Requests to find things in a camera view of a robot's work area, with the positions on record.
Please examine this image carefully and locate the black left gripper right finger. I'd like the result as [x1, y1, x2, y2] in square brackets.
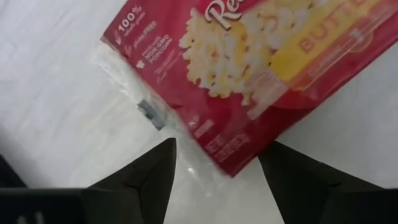
[257, 141, 385, 224]

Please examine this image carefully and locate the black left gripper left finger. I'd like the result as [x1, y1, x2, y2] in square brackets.
[81, 138, 177, 224]

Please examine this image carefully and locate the red popcorn bag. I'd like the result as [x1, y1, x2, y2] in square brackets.
[91, 0, 398, 178]

